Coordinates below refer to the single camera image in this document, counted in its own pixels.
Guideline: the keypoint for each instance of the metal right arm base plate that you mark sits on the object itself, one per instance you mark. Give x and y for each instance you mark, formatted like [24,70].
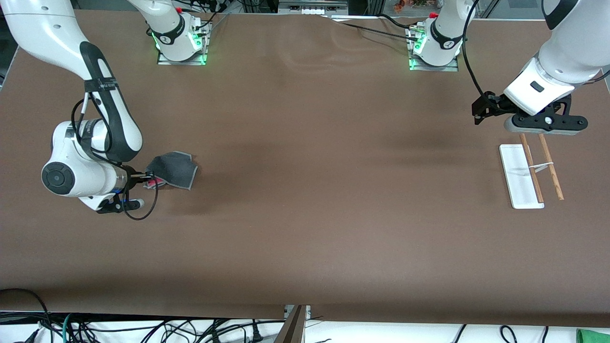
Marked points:
[190,61]

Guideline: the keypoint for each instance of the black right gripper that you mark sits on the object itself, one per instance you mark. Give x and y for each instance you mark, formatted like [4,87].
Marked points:
[134,177]

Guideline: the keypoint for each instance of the green object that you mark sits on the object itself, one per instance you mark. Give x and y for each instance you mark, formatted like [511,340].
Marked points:
[593,336]

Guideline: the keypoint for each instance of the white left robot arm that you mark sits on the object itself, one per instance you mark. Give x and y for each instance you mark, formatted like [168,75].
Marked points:
[567,52]

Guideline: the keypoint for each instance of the white tie on rods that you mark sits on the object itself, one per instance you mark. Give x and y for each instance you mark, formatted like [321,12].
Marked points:
[541,166]

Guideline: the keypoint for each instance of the orange background items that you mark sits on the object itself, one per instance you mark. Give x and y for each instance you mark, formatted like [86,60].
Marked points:
[410,5]

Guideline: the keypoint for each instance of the white rack base plate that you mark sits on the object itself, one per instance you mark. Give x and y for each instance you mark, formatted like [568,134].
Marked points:
[517,181]

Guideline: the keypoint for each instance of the small metal bracket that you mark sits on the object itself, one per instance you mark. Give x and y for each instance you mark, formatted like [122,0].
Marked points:
[308,312]

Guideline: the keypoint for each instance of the grey power strip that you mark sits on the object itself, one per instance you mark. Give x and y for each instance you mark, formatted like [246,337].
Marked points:
[312,7]

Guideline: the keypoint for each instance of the wooden post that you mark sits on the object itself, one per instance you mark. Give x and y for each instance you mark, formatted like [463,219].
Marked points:
[293,331]

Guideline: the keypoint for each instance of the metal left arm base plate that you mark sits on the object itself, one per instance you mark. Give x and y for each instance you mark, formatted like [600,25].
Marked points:
[450,68]

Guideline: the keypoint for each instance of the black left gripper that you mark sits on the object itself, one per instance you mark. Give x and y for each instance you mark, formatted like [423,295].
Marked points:
[495,103]

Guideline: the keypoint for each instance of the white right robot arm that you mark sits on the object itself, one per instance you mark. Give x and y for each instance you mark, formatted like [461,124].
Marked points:
[71,162]

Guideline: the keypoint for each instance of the grey towel with pink side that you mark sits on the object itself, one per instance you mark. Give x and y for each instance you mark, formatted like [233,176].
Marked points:
[176,166]

